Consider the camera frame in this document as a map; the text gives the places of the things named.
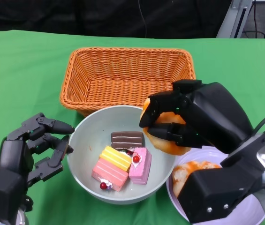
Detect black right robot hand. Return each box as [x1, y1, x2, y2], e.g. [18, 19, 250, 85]
[139, 79, 255, 154]

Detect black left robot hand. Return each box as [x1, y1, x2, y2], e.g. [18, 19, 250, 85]
[0, 112, 76, 186]

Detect orange striped ring bread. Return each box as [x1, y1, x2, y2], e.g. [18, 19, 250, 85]
[140, 98, 191, 156]
[172, 161, 222, 197]

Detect grey-green round bowl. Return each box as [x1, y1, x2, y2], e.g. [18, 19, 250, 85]
[66, 105, 177, 205]

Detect magenta cake slice with cherry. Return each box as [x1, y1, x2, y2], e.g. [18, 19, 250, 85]
[129, 147, 152, 186]

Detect chocolate cake slice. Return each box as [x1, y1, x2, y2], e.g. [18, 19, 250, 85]
[110, 131, 144, 150]

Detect pink layered cake slice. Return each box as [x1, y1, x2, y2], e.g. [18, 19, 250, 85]
[91, 158, 129, 192]

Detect orange wicker basket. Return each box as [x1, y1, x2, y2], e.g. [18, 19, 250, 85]
[59, 46, 197, 118]

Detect pale lavender round plate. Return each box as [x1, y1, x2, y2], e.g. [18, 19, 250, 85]
[166, 146, 265, 225]

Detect yellow layered cake slice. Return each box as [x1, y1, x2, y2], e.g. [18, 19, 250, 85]
[99, 146, 133, 172]

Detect green tablecloth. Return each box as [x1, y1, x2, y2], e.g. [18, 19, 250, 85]
[0, 30, 265, 225]

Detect black backdrop cloth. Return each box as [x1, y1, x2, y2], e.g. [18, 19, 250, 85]
[0, 0, 232, 39]

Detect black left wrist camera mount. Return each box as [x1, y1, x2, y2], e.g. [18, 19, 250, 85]
[0, 163, 26, 221]

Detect grey metal frame post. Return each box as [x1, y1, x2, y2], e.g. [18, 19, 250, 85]
[216, 0, 265, 38]

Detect black cables on floor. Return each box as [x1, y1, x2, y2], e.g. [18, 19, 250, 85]
[242, 0, 265, 38]

